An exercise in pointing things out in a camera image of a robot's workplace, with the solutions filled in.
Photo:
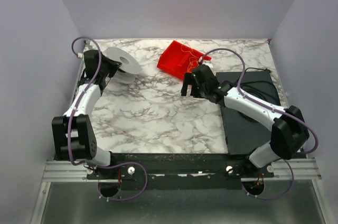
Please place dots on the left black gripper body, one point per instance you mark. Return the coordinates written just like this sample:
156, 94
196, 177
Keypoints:
111, 65

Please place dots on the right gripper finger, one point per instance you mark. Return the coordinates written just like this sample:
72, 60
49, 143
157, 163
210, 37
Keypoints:
195, 93
186, 83

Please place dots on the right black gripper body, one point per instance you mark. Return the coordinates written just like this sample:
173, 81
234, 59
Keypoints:
193, 86

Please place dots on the white plastic cable spool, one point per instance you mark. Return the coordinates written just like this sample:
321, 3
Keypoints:
129, 68

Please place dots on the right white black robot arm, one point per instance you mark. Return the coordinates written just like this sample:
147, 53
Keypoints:
287, 126

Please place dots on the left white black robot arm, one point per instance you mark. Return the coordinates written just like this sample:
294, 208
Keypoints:
74, 138

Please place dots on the red plastic bin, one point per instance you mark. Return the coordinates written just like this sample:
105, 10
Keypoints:
178, 59

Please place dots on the black flat box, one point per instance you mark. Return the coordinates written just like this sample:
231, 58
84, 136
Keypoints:
244, 134

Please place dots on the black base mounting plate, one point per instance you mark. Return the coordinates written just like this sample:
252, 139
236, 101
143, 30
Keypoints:
134, 172

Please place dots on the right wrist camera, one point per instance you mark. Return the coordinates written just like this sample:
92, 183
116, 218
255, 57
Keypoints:
206, 62

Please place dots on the aluminium extrusion rail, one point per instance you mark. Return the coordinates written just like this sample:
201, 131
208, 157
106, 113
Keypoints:
303, 169

